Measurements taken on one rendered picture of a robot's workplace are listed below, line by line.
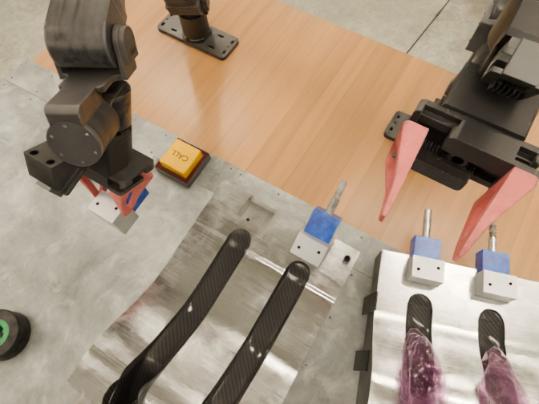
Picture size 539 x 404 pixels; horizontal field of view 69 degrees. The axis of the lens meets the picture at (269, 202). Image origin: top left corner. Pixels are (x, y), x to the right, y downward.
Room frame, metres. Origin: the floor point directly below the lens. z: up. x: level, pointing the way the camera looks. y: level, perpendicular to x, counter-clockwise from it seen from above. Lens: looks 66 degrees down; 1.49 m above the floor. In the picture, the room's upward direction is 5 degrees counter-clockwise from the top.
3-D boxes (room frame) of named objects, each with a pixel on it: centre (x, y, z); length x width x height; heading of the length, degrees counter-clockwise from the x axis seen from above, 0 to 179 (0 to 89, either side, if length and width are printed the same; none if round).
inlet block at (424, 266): (0.18, -0.25, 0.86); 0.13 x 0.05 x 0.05; 162
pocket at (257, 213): (0.25, 0.02, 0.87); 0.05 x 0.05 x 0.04; 55
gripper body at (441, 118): (0.19, -0.18, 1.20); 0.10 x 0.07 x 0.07; 54
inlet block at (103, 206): (0.29, 0.22, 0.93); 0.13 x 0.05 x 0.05; 145
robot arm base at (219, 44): (0.76, 0.14, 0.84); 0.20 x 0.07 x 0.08; 54
